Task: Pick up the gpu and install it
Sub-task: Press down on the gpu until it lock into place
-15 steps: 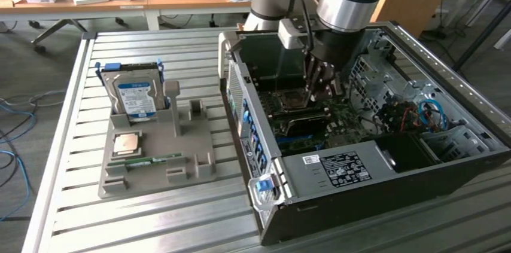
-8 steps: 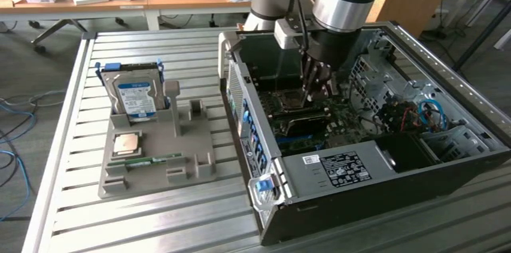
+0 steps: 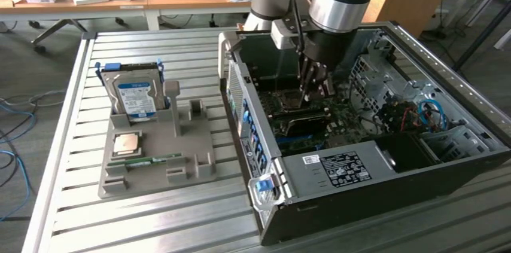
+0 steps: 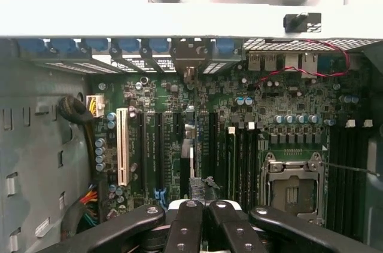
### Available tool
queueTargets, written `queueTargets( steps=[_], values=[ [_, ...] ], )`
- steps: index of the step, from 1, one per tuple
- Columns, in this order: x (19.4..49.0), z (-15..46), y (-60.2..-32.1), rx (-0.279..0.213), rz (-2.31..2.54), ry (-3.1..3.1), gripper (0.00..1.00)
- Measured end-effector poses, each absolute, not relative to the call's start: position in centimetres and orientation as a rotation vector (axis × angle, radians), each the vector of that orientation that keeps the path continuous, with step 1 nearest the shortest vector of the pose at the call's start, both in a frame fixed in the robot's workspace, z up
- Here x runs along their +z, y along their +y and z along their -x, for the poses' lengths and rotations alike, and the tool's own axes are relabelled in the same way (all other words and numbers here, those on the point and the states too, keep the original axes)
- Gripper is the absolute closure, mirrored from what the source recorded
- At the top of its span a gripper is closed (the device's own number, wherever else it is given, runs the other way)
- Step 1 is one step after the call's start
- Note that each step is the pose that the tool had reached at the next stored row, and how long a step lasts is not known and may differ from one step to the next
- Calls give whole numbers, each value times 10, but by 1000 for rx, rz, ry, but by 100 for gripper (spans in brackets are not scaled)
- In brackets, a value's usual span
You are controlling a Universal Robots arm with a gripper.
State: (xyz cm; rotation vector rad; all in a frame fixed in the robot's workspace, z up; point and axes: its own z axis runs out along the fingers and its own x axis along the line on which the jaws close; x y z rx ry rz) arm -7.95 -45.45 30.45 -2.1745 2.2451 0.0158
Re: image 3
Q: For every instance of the perforated silver drive cage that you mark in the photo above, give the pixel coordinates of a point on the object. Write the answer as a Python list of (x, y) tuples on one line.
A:
[(375, 85)]

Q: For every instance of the CPU socket with metal frame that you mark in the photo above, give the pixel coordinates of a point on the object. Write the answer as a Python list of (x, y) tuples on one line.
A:
[(290, 100)]

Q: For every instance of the hard disk with blue carrier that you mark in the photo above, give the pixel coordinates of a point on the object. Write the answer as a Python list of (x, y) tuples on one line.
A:
[(135, 94)]

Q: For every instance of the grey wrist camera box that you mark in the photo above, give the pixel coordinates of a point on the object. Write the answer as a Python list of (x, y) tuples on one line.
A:
[(286, 37)]

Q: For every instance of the grey power supply unit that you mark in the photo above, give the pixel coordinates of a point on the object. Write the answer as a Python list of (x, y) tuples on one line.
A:
[(311, 172)]

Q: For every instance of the green motherboard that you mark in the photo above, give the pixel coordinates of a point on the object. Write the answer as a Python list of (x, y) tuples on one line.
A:
[(347, 121)]

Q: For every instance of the green RAM stick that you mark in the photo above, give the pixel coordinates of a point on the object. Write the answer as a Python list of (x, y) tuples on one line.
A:
[(138, 161)]

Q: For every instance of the silver disk bay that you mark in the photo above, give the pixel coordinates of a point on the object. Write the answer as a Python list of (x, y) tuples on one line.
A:
[(455, 142)]

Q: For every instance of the blue case latch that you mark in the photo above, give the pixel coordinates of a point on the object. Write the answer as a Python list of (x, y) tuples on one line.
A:
[(265, 186)]

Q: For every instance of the grey printed parts rack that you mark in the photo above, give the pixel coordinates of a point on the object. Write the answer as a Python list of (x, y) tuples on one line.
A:
[(159, 145)]

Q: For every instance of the CPU with copper-toned lid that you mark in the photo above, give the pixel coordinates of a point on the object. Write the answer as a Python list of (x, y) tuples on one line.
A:
[(126, 144)]

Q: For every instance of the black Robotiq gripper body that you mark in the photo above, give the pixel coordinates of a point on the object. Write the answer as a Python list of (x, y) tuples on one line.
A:
[(327, 46)]

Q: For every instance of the black open PC case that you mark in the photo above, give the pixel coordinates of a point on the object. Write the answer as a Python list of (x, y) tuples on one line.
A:
[(359, 205)]

